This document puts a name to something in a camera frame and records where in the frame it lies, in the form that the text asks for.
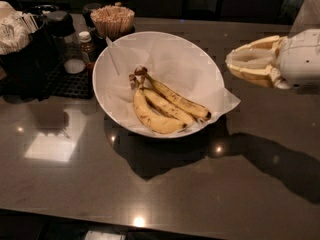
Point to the bundle of wooden stirrers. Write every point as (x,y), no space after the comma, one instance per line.
(113,21)

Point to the left yellow banana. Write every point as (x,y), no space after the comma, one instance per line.
(148,117)

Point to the white paper liner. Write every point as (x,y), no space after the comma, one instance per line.
(173,60)

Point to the small brown sauce bottle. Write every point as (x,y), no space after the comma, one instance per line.
(87,48)

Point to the black rubber mesh mat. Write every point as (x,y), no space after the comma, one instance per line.
(63,84)

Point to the middle yellow banana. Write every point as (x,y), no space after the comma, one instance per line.
(166,107)

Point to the yellow banana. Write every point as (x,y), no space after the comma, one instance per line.
(148,117)
(166,107)

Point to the white bowl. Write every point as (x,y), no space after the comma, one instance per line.
(103,84)

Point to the black lidded glass shaker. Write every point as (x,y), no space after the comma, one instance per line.
(60,26)

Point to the black caddy with napkins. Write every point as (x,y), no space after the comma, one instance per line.
(28,56)

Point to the dark jar behind stirrers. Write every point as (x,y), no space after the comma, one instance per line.
(86,12)

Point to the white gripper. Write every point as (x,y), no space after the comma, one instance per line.
(301,60)

